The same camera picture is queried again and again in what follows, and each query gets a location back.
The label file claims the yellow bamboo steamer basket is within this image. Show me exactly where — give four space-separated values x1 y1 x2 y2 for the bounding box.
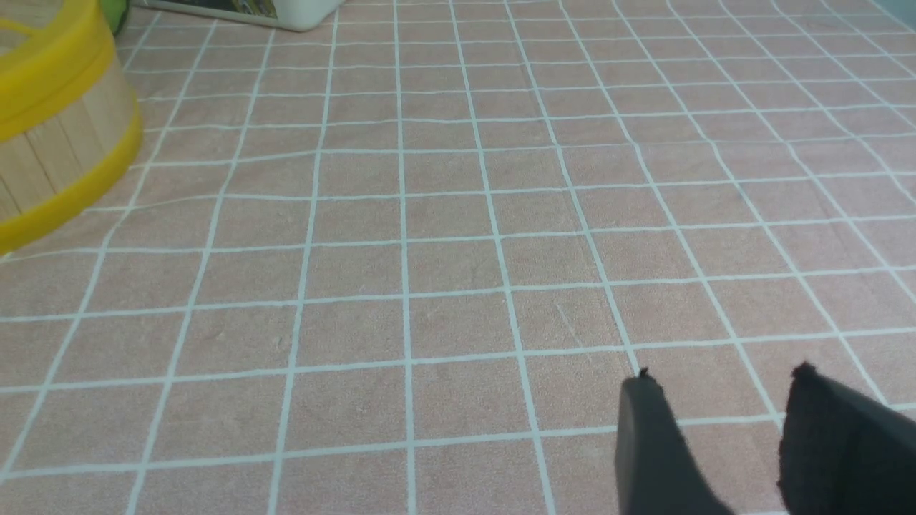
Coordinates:
1 1 143 254

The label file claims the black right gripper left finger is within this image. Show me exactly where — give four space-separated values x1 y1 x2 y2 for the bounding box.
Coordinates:
616 368 732 514

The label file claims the green toy watermelon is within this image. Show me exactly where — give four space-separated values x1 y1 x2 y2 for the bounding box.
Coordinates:
98 0 131 38

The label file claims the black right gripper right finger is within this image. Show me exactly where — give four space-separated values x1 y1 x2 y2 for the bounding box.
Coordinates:
778 362 915 514

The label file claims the pink grid tablecloth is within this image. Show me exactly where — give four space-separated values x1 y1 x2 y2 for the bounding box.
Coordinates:
2 1 915 514

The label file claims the green lidded white toolbox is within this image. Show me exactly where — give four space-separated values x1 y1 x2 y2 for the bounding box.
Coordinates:
132 0 345 33

